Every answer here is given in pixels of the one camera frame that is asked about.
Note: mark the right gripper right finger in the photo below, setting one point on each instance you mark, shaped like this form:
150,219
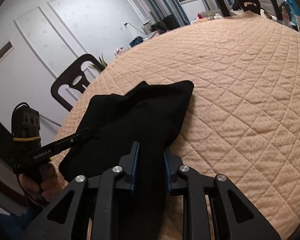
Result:
177,181

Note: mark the dark chair left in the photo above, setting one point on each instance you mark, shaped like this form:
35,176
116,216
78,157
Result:
74,77

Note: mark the beige quilted bed cover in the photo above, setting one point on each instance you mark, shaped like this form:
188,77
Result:
244,115

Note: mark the black bags by window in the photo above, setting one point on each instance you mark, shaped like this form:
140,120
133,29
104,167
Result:
169,23

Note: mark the person's left hand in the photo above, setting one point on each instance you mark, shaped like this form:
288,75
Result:
48,188

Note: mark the green potted plant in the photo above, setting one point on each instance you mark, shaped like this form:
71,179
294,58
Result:
100,65

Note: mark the black pants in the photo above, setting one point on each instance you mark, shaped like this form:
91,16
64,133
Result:
151,115

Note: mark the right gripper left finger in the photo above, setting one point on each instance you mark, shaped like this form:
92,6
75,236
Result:
128,163

